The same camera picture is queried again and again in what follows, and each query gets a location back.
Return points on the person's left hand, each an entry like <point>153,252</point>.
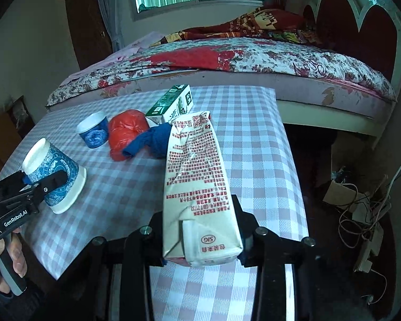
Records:
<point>16,254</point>

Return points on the blue cloth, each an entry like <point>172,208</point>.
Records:
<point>153,140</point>

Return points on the white power strip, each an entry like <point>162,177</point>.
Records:
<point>369,250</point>

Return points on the white red bed frame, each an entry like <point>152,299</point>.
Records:
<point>351,23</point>

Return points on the pink cloth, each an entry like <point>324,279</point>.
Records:
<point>127,50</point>

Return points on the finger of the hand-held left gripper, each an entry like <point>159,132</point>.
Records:
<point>50,182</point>
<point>11,182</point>

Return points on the cardboard box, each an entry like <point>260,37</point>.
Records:
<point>339,194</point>

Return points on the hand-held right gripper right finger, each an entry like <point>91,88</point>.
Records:
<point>254,240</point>

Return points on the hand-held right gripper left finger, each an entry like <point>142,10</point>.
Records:
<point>143,247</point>

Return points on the green white carton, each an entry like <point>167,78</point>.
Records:
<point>173,103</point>

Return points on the red white milk carton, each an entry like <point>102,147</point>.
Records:
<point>197,190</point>

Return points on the brown wooden door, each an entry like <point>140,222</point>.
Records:
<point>87,30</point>

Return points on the floral quilt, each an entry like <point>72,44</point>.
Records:
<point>254,57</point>

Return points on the checkered tablecloth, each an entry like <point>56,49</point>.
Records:
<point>247,160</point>

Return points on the brown wooden furniture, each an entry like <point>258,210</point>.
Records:
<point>0,140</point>

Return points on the red plastic bag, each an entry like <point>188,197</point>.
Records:
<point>127,130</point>

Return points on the red printed blanket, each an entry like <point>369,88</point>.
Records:
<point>254,20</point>

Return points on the colourful printed pillow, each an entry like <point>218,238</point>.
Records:
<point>287,36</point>

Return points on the blue patterned paper cup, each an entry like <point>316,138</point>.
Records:
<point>40,155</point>
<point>93,132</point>

